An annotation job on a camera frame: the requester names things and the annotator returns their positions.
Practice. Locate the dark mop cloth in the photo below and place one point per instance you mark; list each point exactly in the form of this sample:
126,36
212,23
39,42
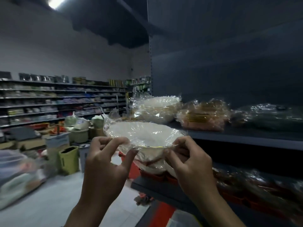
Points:
143,200

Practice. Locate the person's left forearm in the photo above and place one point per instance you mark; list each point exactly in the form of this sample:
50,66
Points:
87,217

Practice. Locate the row of red base trays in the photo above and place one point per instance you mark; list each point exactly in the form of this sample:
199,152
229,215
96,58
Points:
153,177

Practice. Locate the person's right hand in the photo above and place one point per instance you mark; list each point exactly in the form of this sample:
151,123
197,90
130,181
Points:
198,177

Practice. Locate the fluorescent ceiling light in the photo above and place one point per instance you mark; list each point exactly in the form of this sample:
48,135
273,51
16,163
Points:
56,2

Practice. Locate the dark metal shelf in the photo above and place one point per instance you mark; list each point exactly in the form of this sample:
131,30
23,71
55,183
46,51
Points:
236,68

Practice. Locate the rack of green packets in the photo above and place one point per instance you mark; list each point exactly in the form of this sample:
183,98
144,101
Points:
139,86

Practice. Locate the person's left hand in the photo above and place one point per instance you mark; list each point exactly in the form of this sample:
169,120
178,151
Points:
101,179

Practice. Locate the white product box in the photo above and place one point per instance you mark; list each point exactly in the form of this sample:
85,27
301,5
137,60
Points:
182,221

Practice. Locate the grey cardboard box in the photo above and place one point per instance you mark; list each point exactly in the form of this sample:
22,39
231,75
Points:
56,140

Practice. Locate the white scalloped bowl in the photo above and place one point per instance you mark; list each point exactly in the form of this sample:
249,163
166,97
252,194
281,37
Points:
142,134

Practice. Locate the grey mop bucket set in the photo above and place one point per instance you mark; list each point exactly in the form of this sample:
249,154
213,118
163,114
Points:
84,158

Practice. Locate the stack of white plates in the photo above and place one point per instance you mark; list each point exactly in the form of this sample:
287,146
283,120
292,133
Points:
156,108

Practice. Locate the pale green buckets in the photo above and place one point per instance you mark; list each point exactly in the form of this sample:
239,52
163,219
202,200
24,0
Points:
79,137

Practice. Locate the red flat box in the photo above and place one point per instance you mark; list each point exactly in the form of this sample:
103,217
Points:
161,217

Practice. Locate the pile of dark trays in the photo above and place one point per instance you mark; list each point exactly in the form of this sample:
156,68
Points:
260,186

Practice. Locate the wall shelving with goods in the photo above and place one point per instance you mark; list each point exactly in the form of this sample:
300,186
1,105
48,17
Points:
47,101

